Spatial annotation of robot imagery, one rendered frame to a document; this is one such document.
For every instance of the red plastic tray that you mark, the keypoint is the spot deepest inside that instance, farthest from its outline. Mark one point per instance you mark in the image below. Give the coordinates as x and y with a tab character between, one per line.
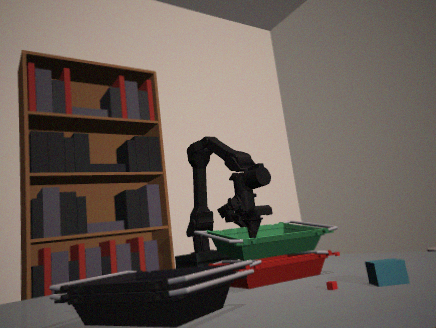
282	268

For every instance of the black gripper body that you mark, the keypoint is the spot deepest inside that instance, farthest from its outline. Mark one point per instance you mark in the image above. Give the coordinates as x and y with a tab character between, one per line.
250	210

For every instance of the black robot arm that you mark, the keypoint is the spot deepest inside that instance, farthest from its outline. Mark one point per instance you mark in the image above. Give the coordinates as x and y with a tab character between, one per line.
254	176

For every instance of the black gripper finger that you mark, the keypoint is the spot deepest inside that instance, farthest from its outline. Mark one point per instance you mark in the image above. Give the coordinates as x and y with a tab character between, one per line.
240	223
252	226

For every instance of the small red block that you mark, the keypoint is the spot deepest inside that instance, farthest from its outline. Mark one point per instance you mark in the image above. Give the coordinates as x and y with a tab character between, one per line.
331	285

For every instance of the teal block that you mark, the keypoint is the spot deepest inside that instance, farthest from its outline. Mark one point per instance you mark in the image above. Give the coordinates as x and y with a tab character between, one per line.
387	272

